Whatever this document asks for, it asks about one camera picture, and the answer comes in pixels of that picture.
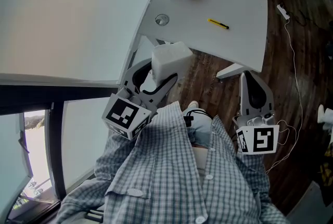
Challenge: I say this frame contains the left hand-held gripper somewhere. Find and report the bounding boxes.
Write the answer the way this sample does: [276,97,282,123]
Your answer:
[101,58,179,141]

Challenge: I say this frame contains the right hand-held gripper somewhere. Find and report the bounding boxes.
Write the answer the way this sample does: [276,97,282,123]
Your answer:
[232,71,280,155]

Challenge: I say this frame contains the white rectangular block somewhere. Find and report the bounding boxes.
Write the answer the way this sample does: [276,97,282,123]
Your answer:
[151,41,194,85]

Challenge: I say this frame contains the person's right forearm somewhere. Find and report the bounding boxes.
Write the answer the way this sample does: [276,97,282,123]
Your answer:
[235,152,273,200]

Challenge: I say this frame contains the person's left forearm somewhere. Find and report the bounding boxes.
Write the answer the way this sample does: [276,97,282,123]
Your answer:
[94,132,143,184]

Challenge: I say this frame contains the white desk leg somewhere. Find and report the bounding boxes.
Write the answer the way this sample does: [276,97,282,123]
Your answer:
[215,63,246,81]

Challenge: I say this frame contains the person's legs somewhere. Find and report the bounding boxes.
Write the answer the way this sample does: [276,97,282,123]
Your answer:
[182,110,213,148]

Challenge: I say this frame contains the yellow utility knife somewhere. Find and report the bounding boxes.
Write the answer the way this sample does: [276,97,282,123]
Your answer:
[207,18,230,30]

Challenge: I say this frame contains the white power strip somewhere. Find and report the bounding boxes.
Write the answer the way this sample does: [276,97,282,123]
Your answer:
[276,4,291,21]

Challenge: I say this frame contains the person's plaid shirt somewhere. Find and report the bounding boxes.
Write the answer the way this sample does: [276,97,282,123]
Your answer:
[56,102,291,224]

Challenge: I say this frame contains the white cable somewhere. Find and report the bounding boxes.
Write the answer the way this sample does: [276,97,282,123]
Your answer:
[265,18,304,175]

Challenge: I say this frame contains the black waist cable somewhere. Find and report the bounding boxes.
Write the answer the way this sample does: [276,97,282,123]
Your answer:
[183,109,213,128]

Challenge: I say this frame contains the round desk cable grommet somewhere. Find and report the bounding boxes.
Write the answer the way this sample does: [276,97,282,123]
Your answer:
[155,14,170,27]

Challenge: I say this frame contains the black floor cable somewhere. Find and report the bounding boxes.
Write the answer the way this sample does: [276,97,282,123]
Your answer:
[275,0,333,32]

